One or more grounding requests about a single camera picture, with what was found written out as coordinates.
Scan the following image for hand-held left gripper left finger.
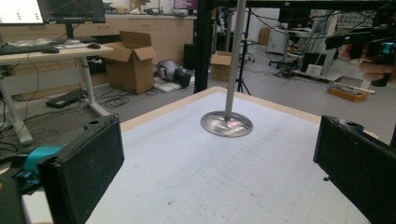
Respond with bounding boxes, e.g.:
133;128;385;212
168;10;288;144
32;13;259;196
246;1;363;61
36;113;125;224

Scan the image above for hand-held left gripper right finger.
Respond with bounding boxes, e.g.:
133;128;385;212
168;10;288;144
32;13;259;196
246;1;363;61
312;115;396;224

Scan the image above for black tower case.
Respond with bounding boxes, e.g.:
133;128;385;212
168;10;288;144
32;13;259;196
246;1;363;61
182;43;197;71

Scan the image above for silver metal stand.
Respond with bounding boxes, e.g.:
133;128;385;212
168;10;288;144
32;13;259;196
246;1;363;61
200;0;254;139

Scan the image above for black tripod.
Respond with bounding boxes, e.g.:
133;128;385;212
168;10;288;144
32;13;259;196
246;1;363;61
234;7;254;96

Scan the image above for white flat board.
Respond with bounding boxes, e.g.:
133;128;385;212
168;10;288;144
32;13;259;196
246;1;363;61
154;77;184;94

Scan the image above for yellow tray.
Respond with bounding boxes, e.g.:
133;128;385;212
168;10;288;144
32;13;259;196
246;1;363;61
326;82;372;103

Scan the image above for large open cardboard box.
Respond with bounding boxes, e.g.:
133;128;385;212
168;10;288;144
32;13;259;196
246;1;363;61
103;30;158;95

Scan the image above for silver and black bag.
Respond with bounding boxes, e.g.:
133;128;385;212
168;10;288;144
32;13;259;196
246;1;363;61
154;59;193;89

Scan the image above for black keyboard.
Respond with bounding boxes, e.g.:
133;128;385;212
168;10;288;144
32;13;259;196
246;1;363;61
0;43;61;57

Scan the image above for black metal frame post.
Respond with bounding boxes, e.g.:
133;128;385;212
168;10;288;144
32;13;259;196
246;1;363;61
192;0;217;94

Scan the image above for black floor cables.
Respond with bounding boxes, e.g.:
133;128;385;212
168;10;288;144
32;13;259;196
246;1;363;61
94;87;158;109

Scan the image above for wooden desk with white legs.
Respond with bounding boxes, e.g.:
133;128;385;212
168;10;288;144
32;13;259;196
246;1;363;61
0;44;115;147

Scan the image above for monitor with white screen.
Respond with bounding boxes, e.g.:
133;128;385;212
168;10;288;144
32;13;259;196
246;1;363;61
0;0;45;26

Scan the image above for small cardboard box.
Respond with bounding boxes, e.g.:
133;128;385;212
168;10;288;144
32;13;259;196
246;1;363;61
209;50;233;83

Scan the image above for black flat box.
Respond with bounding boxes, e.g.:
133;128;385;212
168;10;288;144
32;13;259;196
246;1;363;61
45;89;85;109

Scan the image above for black monitor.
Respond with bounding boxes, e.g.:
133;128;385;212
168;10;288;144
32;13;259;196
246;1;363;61
36;0;107;40

